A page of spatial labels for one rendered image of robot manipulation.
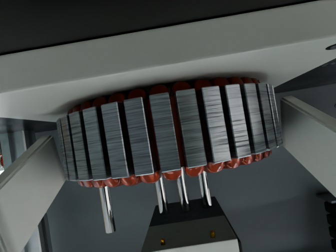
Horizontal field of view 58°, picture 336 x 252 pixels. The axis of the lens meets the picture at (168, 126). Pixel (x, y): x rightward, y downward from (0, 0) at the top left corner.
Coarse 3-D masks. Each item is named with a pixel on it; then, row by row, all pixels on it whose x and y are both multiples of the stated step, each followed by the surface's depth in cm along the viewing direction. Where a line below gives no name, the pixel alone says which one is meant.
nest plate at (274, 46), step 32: (320, 0) 9; (160, 32) 9; (192, 32) 9; (224, 32) 9; (256, 32) 9; (288, 32) 9; (320, 32) 9; (0, 64) 9; (32, 64) 9; (64, 64) 9; (96, 64) 9; (128, 64) 9; (160, 64) 9; (192, 64) 9; (224, 64) 10; (256, 64) 11; (288, 64) 12; (320, 64) 14; (0, 96) 9; (32, 96) 10; (64, 96) 11; (96, 96) 12
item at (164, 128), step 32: (128, 96) 12; (160, 96) 11; (192, 96) 11; (224, 96) 11; (256, 96) 12; (64, 128) 13; (96, 128) 11; (128, 128) 11; (160, 128) 11; (192, 128) 11; (224, 128) 11; (256, 128) 12; (64, 160) 13; (96, 160) 12; (128, 160) 11; (160, 160) 11; (192, 160) 11; (224, 160) 11; (256, 160) 13
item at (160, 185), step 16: (160, 192) 30; (208, 192) 30; (160, 208) 30; (176, 208) 32; (192, 208) 31; (208, 208) 30; (160, 224) 27; (176, 224) 23; (192, 224) 22; (208, 224) 22; (224, 224) 21; (144, 240) 21; (176, 240) 20; (192, 240) 19; (208, 240) 19; (224, 240) 18
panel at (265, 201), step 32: (320, 96) 41; (288, 160) 41; (64, 192) 42; (96, 192) 42; (128, 192) 41; (192, 192) 41; (224, 192) 41; (256, 192) 41; (288, 192) 41; (320, 192) 40; (64, 224) 42; (96, 224) 41; (128, 224) 41; (256, 224) 41; (288, 224) 41; (320, 224) 40
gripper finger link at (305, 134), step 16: (288, 96) 17; (288, 112) 16; (304, 112) 14; (320, 112) 13; (288, 128) 16; (304, 128) 14; (320, 128) 13; (288, 144) 17; (304, 144) 14; (320, 144) 13; (304, 160) 15; (320, 160) 13; (320, 176) 13
